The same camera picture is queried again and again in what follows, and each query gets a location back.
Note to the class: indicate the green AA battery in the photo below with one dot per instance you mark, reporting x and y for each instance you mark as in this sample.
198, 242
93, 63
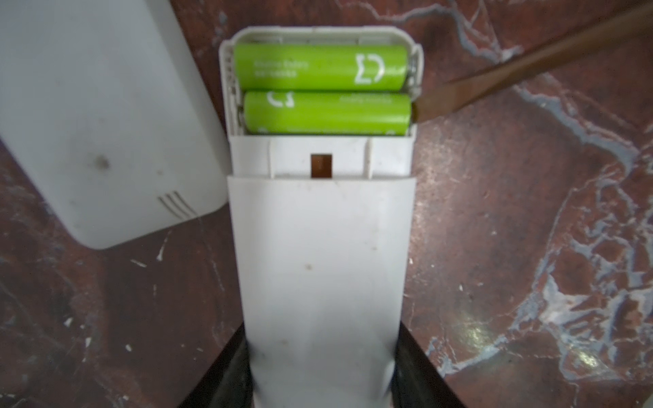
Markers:
294, 112
321, 67

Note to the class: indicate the white remote control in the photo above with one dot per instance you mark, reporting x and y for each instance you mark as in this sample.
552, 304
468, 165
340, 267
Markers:
322, 227
104, 109

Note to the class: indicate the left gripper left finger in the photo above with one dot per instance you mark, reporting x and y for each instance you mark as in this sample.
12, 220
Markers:
228, 382

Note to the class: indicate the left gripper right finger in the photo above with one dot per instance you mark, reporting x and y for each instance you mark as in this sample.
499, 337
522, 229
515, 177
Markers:
416, 382

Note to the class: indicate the black yellow screwdriver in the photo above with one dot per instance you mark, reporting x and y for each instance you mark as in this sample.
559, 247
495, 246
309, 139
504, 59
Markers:
603, 34

